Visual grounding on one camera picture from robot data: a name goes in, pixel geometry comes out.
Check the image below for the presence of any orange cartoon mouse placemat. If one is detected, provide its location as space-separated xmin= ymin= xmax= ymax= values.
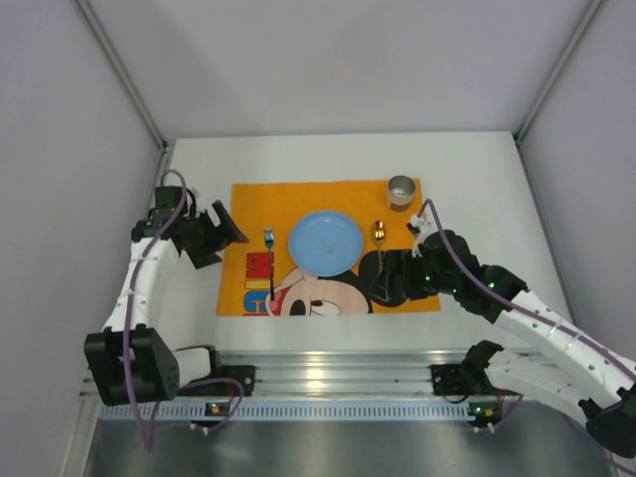
xmin=217 ymin=180 xmax=441 ymax=317

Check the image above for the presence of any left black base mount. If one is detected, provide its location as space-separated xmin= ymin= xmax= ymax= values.
xmin=178 ymin=365 xmax=256 ymax=398

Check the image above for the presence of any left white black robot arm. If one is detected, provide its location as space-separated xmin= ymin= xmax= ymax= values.
xmin=83 ymin=186 xmax=247 ymax=406

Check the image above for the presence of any gold spoon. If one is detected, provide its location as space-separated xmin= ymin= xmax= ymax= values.
xmin=372 ymin=220 xmax=387 ymax=272

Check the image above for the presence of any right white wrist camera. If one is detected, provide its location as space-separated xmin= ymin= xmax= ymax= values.
xmin=406 ymin=214 xmax=436 ymax=257

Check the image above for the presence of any aluminium frame post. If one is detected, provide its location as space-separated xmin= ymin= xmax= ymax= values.
xmin=71 ymin=0 xmax=168 ymax=150
xmin=513 ymin=0 xmax=607 ymax=147

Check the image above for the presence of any paper cup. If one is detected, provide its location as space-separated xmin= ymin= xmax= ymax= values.
xmin=388 ymin=175 xmax=416 ymax=212

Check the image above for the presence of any aluminium rail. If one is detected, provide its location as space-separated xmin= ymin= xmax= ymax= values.
xmin=79 ymin=350 xmax=619 ymax=398

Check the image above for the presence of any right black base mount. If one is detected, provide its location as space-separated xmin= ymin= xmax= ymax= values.
xmin=430 ymin=364 xmax=496 ymax=398

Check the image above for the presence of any blue metallic fork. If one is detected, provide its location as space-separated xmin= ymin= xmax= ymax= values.
xmin=263 ymin=227 xmax=274 ymax=301

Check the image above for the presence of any blue plastic plate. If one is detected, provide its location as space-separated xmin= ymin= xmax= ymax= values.
xmin=288 ymin=211 xmax=364 ymax=277

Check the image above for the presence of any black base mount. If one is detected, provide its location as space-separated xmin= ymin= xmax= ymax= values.
xmin=178 ymin=365 xmax=256 ymax=398
xmin=430 ymin=364 xmax=496 ymax=398

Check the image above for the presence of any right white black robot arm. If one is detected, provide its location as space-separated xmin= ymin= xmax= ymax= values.
xmin=372 ymin=231 xmax=635 ymax=458

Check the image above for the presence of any left aluminium frame post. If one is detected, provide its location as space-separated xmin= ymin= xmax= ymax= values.
xmin=71 ymin=0 xmax=168 ymax=150

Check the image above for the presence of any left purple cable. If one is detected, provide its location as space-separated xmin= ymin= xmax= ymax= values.
xmin=121 ymin=169 xmax=245 ymax=452

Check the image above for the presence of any slotted cable duct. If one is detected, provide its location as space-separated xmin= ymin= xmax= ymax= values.
xmin=98 ymin=400 xmax=503 ymax=422

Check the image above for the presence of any right aluminium frame post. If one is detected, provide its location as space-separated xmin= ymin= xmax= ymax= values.
xmin=513 ymin=0 xmax=607 ymax=147

